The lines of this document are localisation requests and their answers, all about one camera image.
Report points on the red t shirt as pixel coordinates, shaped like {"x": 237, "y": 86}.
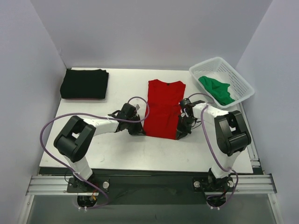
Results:
{"x": 164, "y": 109}

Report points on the folded black t shirt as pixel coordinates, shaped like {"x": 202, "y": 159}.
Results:
{"x": 84, "y": 84}

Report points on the white plastic basket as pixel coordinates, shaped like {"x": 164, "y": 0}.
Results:
{"x": 219, "y": 69}

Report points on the green t shirt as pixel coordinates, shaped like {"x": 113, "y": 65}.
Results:
{"x": 217, "y": 89}

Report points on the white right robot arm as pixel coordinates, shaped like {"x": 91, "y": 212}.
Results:
{"x": 225, "y": 132}

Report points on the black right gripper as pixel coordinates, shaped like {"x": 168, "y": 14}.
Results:
{"x": 184, "y": 126}

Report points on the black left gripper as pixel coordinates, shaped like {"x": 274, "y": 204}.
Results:
{"x": 136, "y": 127}

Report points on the aluminium frame rail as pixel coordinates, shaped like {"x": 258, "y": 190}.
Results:
{"x": 65, "y": 185}

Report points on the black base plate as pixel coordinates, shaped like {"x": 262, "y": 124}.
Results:
{"x": 152, "y": 196}

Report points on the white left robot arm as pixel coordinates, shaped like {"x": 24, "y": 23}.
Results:
{"x": 74, "y": 139}

